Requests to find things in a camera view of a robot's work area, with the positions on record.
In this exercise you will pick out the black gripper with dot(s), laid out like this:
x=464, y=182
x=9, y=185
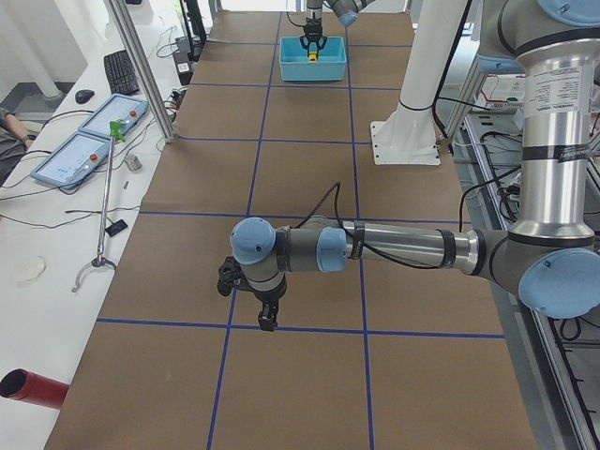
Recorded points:
x=267, y=298
x=312, y=23

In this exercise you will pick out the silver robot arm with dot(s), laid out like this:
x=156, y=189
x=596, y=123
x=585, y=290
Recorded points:
x=546, y=259
x=345, y=10

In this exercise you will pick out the light blue plastic bin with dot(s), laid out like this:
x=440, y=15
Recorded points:
x=297, y=64

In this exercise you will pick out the black keyboard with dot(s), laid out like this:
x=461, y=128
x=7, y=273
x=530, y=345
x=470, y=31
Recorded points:
x=120, y=73

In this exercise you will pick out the small silver metal cylinder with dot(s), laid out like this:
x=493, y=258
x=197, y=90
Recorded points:
x=133, y=163

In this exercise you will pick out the far teach pendant tablet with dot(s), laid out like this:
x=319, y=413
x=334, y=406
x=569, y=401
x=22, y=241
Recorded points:
x=129, y=110

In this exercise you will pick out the teach pendant tablet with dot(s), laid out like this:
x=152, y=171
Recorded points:
x=77, y=157
x=129, y=110

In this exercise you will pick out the reacher grabber tool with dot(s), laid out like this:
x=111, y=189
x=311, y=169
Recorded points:
x=100, y=260

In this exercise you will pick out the black computer mouse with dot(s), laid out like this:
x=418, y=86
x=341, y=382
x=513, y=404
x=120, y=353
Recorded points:
x=83, y=96

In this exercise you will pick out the near teach pendant tablet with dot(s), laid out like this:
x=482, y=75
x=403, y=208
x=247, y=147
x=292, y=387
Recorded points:
x=77, y=157

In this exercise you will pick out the red cylinder tube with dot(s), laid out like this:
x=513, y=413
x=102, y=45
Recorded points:
x=26, y=386

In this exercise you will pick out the seated person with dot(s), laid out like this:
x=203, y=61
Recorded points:
x=15, y=140

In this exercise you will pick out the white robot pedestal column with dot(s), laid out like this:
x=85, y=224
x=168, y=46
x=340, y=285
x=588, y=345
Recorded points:
x=407, y=136

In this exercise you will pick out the aluminium frame post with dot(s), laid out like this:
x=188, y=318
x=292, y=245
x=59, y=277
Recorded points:
x=127, y=31

